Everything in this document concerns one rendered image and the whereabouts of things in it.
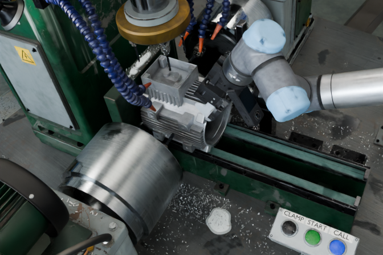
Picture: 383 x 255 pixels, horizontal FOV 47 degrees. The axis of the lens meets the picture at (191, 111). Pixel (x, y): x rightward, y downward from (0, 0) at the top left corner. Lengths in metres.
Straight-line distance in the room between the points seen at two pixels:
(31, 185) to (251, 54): 0.46
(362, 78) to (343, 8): 2.52
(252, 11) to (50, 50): 0.61
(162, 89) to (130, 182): 0.31
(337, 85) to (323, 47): 0.86
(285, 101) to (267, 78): 0.06
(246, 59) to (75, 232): 0.47
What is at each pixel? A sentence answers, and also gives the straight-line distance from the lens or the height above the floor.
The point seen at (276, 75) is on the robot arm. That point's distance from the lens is 0.85.
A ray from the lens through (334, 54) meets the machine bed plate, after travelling 1.77.
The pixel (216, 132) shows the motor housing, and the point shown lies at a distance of 1.30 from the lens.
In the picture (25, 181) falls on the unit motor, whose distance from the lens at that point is 0.79.
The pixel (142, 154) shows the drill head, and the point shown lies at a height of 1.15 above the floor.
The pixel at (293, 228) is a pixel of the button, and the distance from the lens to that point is 0.97.
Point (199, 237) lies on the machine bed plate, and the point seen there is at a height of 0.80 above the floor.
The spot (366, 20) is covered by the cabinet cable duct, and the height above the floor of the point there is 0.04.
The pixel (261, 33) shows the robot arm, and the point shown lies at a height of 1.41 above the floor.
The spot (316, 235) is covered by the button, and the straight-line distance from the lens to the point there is 0.97.
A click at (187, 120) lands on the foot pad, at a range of 1.16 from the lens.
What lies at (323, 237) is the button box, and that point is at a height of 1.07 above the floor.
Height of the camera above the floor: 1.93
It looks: 46 degrees down
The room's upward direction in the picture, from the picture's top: 10 degrees counter-clockwise
